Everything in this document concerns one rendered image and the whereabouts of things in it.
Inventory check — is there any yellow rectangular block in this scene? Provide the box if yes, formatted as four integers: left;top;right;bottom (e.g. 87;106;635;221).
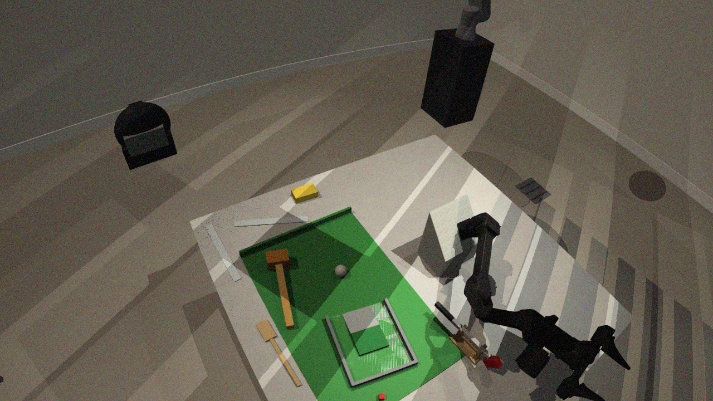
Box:
291;183;318;204

